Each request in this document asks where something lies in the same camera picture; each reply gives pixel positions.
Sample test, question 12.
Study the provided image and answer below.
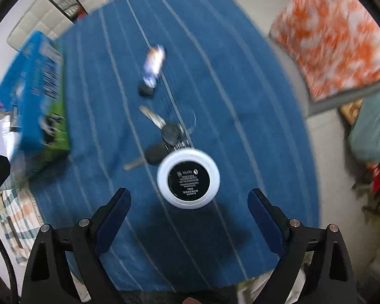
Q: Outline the teal cloth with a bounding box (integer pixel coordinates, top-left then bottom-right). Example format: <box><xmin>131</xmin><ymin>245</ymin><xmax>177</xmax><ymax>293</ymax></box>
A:
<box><xmin>348</xmin><ymin>81</ymin><xmax>380</xmax><ymax>163</ymax></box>

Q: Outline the small printed bottle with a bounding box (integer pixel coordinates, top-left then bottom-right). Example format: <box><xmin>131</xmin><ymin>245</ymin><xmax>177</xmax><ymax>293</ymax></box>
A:
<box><xmin>138</xmin><ymin>45</ymin><xmax>167</xmax><ymax>98</ymax></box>

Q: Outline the dark fleece clothing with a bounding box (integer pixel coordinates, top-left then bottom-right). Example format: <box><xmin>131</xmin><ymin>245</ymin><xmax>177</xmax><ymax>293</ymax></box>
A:
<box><xmin>117</xmin><ymin>286</ymin><xmax>242</xmax><ymax>304</ymax></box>

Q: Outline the orange floral cloth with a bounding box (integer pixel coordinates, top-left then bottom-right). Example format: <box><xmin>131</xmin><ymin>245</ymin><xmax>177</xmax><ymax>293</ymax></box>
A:
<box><xmin>269</xmin><ymin>0</ymin><xmax>380</xmax><ymax>104</ymax></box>

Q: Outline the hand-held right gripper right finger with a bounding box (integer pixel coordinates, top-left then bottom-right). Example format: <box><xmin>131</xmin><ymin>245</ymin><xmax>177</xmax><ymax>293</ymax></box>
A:
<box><xmin>248</xmin><ymin>188</ymin><xmax>358</xmax><ymax>304</ymax></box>

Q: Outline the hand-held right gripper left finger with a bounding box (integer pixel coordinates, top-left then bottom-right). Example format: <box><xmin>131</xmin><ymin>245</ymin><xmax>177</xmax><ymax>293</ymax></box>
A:
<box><xmin>21</xmin><ymin>187</ymin><xmax>132</xmax><ymax>304</ymax></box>

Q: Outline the bunch of keys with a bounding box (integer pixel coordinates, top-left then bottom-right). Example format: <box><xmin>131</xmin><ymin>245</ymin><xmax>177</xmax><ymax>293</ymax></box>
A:
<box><xmin>123</xmin><ymin>105</ymin><xmax>197</xmax><ymax>172</ymax></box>

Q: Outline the blue striped cloth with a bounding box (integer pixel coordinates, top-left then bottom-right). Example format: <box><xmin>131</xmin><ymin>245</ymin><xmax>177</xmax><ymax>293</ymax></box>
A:
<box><xmin>28</xmin><ymin>0</ymin><xmax>320</xmax><ymax>292</ymax></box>

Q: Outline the plaid checked cloth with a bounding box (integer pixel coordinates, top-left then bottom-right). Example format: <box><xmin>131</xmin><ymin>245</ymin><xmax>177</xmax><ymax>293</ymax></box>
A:
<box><xmin>0</xmin><ymin>188</ymin><xmax>42</xmax><ymax>265</ymax></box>

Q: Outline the black cable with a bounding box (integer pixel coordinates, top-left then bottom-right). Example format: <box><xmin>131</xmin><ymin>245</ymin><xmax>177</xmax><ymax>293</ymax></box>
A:
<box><xmin>0</xmin><ymin>207</ymin><xmax>20</xmax><ymax>304</ymax></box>

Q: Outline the white jar with black label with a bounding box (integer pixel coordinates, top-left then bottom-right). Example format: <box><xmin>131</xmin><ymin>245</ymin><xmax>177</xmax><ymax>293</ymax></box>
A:
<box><xmin>157</xmin><ymin>150</ymin><xmax>221</xmax><ymax>210</ymax></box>

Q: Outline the blue cardboard box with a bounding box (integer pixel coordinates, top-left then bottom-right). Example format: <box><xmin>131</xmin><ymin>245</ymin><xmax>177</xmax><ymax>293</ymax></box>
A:
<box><xmin>0</xmin><ymin>31</ymin><xmax>72</xmax><ymax>182</ymax></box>

